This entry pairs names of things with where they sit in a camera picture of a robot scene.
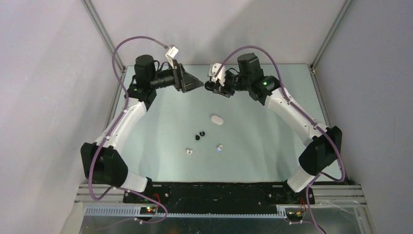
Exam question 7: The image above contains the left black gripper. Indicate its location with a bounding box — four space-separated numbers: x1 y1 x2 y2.
150 59 203 93

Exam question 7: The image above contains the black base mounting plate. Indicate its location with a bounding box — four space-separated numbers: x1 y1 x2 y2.
123 182 315 215

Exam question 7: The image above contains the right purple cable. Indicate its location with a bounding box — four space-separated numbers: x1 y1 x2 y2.
214 45 346 234

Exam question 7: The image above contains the controller board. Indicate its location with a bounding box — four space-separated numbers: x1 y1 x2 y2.
139 206 157 215
285 211 306 224

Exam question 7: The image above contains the black earbud charging case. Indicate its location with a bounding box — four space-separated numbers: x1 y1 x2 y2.
204 81 215 92

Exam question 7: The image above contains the right controller board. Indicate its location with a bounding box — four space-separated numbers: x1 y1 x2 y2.
285 211 306 224

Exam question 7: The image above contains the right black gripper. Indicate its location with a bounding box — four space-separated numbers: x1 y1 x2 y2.
213 70 250 98

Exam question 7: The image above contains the aluminium frame rail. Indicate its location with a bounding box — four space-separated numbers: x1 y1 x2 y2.
75 183 367 220

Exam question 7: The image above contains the white earbud charging case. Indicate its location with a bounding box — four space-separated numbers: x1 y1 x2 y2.
210 115 224 125

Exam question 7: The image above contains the left controller board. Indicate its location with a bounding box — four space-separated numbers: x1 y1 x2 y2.
139 206 157 215

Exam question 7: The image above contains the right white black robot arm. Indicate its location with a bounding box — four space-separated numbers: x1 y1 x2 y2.
205 53 342 204

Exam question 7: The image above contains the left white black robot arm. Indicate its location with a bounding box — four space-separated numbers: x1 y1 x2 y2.
80 55 204 203

